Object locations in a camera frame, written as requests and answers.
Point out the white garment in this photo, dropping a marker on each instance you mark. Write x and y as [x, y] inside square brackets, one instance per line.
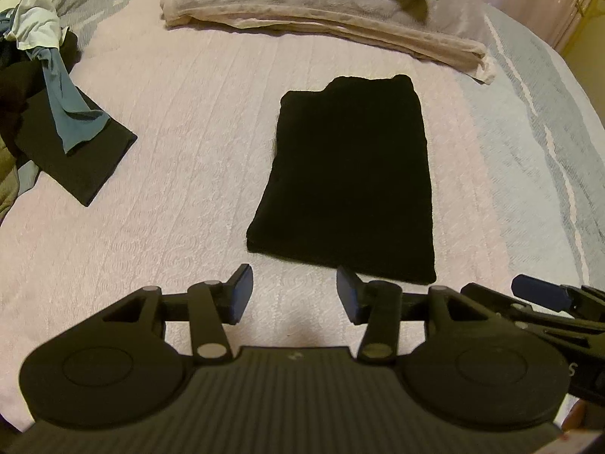
[38, 19]

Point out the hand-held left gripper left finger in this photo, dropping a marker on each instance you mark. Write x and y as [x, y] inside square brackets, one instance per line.
[241, 295]

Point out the black pants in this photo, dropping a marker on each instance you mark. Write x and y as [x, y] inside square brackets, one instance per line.
[90, 165]

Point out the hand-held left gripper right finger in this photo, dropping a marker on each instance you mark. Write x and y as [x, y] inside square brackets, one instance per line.
[347, 295]

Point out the folded pink blanket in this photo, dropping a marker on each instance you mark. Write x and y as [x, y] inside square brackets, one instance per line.
[307, 4]

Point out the black fuzzy sweater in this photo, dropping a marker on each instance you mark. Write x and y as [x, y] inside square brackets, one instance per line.
[349, 179]

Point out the dark blue printed garment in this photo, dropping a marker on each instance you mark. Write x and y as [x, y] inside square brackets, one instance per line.
[7, 26]

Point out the bed with pink-grey bedspread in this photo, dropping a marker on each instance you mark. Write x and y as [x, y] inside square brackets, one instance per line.
[165, 161]

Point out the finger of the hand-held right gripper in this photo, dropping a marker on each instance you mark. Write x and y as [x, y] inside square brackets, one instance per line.
[520, 314]
[539, 291]

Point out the taupe sweatshirt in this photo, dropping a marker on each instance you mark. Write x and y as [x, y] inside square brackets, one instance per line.
[5, 179]

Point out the blue-grey garment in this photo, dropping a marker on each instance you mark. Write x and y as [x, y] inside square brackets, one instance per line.
[71, 113]

